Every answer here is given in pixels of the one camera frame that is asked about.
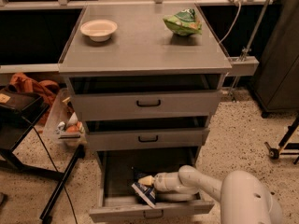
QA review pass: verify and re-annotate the grey top drawer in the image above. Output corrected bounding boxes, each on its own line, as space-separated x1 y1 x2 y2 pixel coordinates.
70 75 221 121

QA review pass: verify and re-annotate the clear plastic bin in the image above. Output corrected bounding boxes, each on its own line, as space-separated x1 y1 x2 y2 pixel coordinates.
43 88 86 147

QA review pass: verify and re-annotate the black floor cable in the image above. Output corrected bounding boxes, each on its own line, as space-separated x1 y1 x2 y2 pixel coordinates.
21 115 78 224

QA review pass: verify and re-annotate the metal pole stand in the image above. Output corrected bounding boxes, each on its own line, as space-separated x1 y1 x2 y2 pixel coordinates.
228 0 270 103

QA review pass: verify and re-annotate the green chip bag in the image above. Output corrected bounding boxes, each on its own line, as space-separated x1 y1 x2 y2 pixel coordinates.
163 8 202 36

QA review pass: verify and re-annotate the blue chip bag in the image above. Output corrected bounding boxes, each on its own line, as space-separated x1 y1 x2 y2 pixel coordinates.
132 168 156 208

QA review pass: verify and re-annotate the black wheeled stand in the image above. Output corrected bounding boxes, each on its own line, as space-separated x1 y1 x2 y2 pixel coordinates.
264 115 299 164

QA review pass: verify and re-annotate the orange jacket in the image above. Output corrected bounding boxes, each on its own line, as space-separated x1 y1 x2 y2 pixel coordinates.
9 73 60 125

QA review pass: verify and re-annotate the grey drawer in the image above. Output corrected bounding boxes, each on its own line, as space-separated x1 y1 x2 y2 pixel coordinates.
86 116 209 151
90 147 214 223
70 75 221 121

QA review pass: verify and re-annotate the black side table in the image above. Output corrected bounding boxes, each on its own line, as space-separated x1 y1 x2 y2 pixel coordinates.
0 90 85 224

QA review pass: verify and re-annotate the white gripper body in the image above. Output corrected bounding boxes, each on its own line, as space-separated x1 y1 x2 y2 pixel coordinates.
153 172 199 202

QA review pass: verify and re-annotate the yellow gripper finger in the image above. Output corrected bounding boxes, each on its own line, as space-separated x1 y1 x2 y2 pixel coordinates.
138 175 155 187

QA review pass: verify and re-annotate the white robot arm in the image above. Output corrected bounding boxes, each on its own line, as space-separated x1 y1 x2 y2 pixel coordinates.
132 165 282 224

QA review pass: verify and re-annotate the grey bottom drawer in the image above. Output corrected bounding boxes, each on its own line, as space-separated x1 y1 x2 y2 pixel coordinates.
90 147 214 223

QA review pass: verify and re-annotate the grey drawer cabinet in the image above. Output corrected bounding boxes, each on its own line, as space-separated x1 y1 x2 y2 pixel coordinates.
57 2 233 173

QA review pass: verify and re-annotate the grey middle drawer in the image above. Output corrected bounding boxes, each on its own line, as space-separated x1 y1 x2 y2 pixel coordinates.
86 116 209 151

